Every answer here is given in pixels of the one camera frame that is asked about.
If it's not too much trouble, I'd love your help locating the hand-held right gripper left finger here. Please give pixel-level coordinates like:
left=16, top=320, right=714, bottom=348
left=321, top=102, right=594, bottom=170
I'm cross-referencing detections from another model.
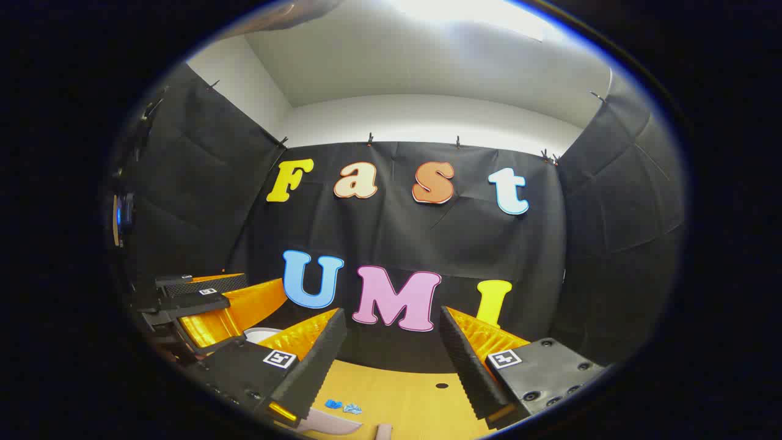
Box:
left=199, top=307, right=349, bottom=428

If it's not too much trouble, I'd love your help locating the lilac plastic dustpan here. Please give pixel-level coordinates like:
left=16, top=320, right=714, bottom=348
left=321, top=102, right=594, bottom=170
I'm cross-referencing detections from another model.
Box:
left=304, top=408, right=362, bottom=436

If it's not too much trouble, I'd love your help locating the wooden desktop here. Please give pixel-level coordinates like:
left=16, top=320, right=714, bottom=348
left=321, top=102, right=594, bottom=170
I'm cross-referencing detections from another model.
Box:
left=278, top=357, right=499, bottom=440

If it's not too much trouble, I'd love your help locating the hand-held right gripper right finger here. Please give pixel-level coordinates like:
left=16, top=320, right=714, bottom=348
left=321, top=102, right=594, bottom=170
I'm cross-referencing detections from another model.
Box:
left=439, top=304, right=607, bottom=430

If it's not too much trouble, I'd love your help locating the black device with blue light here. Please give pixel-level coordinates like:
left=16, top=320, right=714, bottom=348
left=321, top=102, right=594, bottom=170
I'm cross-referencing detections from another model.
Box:
left=112, top=191, right=136, bottom=248

